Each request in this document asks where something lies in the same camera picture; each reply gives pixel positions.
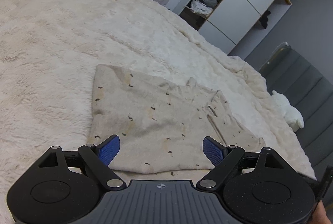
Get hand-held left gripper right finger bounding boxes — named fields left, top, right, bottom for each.
left=196, top=136, right=286, bottom=191

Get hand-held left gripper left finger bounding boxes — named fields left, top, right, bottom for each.
left=38, top=135, right=126, bottom=191

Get beige printed garment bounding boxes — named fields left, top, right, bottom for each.
left=87, top=64, right=267, bottom=175

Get person's right forearm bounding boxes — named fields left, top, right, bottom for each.
left=309, top=200, right=329, bottom=224

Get white clothes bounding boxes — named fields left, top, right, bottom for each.
left=190, top=0, right=214, bottom=17

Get white plush toy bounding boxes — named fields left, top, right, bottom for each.
left=272, top=90, right=305, bottom=132

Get cream fluffy blanket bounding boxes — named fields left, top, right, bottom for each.
left=0, top=0, right=316, bottom=224

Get grey padded headboard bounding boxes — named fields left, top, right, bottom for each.
left=229, top=42, right=333, bottom=179

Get clear plastic object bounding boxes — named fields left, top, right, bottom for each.
left=265, top=42, right=291, bottom=70

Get black hanging cloth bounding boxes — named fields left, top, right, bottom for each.
left=258, top=9, right=272, bottom=30

